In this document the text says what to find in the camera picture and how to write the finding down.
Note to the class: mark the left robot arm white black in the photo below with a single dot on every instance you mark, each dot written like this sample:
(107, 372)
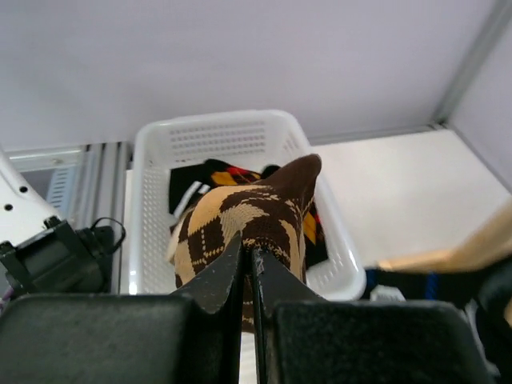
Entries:
(42, 253)

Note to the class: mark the black red yellow argyle sock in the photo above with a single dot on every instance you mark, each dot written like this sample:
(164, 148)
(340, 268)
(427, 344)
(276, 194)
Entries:
(189, 183)

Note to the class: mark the black blue sock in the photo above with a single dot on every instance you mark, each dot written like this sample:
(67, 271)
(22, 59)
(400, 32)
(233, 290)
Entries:
(482, 296)

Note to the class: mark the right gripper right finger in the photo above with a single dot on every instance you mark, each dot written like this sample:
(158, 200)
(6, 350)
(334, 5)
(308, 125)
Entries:
(302, 338)

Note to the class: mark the brown tan argyle sock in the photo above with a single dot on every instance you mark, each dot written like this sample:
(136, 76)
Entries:
(268, 214)

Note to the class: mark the wooden clothes rack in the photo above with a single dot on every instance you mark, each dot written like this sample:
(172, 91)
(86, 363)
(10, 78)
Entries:
(488, 244)

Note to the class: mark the white plastic basket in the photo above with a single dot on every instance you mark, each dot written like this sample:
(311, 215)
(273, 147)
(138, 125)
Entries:
(250, 139)

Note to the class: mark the aluminium rail frame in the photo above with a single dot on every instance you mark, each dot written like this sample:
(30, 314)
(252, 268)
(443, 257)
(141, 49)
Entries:
(84, 184)

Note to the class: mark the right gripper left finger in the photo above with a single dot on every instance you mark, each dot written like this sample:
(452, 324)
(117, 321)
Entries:
(192, 335)

